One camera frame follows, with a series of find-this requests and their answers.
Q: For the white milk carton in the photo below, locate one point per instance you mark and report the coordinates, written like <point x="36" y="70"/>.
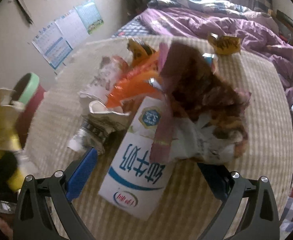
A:
<point x="134" y="170"/>

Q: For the blue white wrapper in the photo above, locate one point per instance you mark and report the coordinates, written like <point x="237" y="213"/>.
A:
<point x="208" y="58"/>

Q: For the orange plastic wrapper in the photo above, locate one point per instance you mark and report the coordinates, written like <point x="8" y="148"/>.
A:
<point x="134" y="82"/>

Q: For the pink snack bag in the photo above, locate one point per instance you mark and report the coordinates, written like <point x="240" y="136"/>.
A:
<point x="199" y="92"/>

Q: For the gold snack wrapper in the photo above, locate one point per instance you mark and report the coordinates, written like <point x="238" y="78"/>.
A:
<point x="225" y="45"/>

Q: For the purple duvet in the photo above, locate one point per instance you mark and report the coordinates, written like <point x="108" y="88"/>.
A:
<point x="236" y="30"/>

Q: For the yellow snack wrapper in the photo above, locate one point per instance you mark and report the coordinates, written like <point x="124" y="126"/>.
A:
<point x="0" y="120"/>

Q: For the white wall poster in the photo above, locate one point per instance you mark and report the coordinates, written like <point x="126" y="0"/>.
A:
<point x="70" y="27"/>

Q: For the plaid cartoon bedsheet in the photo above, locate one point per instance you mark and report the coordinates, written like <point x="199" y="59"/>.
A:
<point x="131" y="28"/>

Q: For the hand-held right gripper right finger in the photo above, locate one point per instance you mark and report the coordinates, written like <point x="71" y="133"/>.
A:
<point x="219" y="185"/>

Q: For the blue bordered wall poster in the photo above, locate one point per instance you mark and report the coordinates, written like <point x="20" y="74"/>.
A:
<point x="52" y="46"/>

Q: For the metal wall bracket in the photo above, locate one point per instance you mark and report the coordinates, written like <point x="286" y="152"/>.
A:
<point x="24" y="7"/>

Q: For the green rimmed red bin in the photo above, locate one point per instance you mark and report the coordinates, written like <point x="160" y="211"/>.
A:
<point x="32" y="90"/>

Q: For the dark wooden headboard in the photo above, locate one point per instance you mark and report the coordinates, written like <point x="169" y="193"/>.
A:
<point x="292" y="27"/>

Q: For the person's left hand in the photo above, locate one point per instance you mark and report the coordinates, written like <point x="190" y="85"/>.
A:
<point x="5" y="227"/>

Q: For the beige checked mat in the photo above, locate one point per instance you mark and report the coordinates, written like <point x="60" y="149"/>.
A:
<point x="236" y="180"/>

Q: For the yellow black wrapper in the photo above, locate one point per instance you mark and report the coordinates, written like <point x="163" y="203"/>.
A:
<point x="139" y="52"/>

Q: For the blue patchwork quilt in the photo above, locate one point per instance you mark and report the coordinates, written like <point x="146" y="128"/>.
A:
<point x="186" y="2"/>

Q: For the cluttered side table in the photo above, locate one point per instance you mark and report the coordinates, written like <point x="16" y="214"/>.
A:
<point x="136" y="0"/>

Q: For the green blue wall poster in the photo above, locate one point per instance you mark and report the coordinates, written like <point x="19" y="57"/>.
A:
<point x="90" y="15"/>

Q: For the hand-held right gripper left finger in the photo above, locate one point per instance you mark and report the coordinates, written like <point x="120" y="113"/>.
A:
<point x="82" y="172"/>

